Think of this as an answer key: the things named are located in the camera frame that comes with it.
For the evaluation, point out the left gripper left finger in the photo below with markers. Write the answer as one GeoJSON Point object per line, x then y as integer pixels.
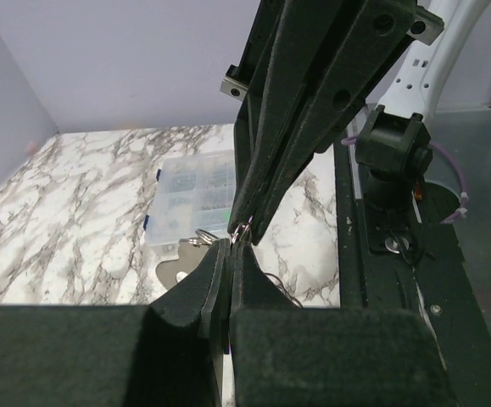
{"type": "Point", "coordinates": [178, 359]}

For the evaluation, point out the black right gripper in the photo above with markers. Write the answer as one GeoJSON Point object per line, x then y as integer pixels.
{"type": "Point", "coordinates": [305, 73]}

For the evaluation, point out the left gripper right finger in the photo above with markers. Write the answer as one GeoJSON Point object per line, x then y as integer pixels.
{"type": "Point", "coordinates": [265, 341]}

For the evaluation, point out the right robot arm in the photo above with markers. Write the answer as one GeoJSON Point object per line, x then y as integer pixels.
{"type": "Point", "coordinates": [423, 69]}

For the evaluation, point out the clear plastic parts box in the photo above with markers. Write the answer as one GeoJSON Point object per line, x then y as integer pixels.
{"type": "Point", "coordinates": [192, 192]}

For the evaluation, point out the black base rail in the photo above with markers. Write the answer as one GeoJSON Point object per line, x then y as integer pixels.
{"type": "Point", "coordinates": [422, 340]}

